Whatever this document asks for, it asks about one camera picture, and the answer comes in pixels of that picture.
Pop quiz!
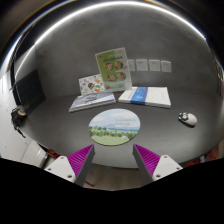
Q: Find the grey patterned flat book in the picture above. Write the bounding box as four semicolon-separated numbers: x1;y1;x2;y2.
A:
69;92;116;112

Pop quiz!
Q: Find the white book with blue band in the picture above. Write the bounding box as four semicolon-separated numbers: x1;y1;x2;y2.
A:
118;87;171;108

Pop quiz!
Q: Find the dark panel at left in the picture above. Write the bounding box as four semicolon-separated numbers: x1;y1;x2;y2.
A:
16;70;46;115

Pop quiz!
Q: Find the white wall socket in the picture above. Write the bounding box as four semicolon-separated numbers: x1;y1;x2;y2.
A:
128;59;135;71
136;59;148;71
149;60;160;71
161;61;172;72

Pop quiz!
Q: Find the black device on stand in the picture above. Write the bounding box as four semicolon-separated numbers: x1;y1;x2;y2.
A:
11;105;27;137

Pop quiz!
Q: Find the small colourful upright card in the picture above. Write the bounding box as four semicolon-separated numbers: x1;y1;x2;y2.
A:
79;74;105;95

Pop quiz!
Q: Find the green upright food booklet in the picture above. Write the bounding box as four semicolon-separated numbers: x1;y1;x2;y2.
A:
96;48;132;92

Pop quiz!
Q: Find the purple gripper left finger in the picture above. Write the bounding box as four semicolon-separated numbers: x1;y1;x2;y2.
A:
46;145;95;186

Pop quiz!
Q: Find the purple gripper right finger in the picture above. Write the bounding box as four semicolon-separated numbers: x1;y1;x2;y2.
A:
133;144;182;185

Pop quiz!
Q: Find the white and grey mouse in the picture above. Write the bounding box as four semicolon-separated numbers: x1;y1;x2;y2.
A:
178;112;197;127

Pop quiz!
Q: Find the round landscape mouse pad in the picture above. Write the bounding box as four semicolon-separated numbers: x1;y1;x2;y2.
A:
88;109;141;146

